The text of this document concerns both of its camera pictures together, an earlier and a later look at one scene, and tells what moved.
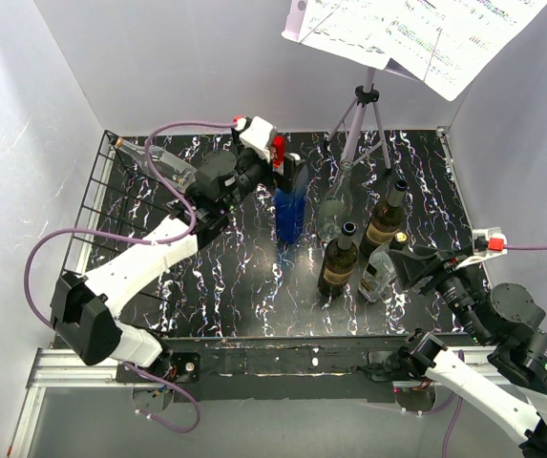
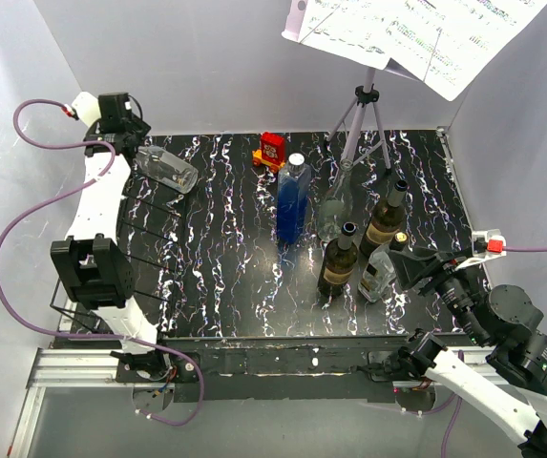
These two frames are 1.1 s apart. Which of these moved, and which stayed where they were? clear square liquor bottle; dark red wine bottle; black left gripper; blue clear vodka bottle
Moved: black left gripper
Stayed: clear square liquor bottle; dark red wine bottle; blue clear vodka bottle
